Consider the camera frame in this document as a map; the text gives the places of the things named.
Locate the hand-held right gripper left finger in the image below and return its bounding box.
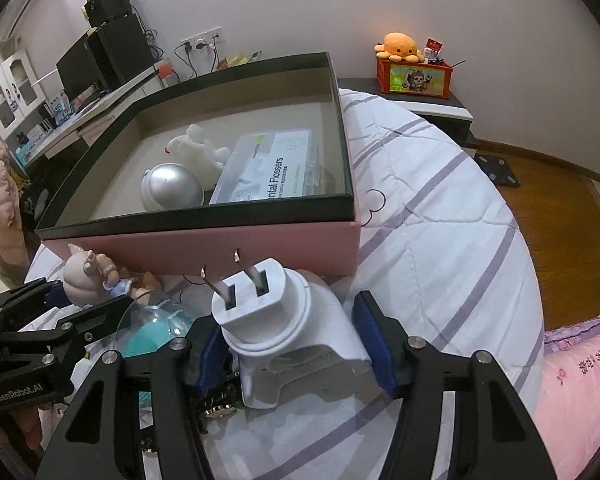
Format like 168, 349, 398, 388
35, 316, 241, 480

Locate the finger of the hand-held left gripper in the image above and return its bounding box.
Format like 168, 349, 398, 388
0, 296, 134, 357
0, 277, 71, 322

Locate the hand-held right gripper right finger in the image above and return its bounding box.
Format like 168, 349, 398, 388
351, 290, 563, 480

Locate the beige baby doll figurine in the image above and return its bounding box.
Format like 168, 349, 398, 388
62, 243, 112, 308

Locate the small doll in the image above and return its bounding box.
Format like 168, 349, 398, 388
102, 271, 164, 306

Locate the white plug adapter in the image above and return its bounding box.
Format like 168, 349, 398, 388
200, 248, 373, 409

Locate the pink box with dark rim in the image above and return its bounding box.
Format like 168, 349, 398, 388
34, 51, 363, 277

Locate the teal brush in clear shell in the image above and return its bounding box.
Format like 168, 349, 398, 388
112, 296, 201, 358

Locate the pink puffer coat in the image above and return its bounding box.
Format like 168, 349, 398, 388
0, 139, 28, 261

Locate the silver dome toy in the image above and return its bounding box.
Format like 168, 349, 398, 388
141, 162, 204, 212

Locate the blue white box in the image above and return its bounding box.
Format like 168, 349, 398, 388
52, 92, 74, 121

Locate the white desk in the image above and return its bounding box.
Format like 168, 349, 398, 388
10, 67, 167, 171

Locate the clear flosser box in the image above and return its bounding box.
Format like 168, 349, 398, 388
209, 129, 331, 206

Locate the black metal floor plate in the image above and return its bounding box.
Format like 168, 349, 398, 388
475, 155, 522, 189

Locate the pink embroidered pillow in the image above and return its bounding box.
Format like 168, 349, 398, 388
535, 305, 600, 480

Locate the white glass door cabinet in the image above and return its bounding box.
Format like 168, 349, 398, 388
0, 50, 46, 141

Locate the black computer monitor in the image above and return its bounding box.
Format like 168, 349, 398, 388
56, 37, 106, 101

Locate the black top low table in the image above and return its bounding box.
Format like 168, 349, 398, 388
337, 77, 478, 148

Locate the black computer tower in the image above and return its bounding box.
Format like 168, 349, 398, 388
87, 14, 153, 88

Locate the red storage box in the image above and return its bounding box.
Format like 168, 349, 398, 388
376, 55, 453, 98

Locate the white air conditioner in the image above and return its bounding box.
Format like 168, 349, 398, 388
0, 0, 51, 38

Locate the black speaker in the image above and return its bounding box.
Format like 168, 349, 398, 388
82, 0, 131, 28

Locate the orange octopus plush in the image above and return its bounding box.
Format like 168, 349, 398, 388
374, 32, 423, 63

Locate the black power cable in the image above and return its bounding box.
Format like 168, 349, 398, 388
174, 42, 202, 82

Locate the white wall power outlet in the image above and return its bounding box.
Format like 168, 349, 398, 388
180, 30, 226, 53

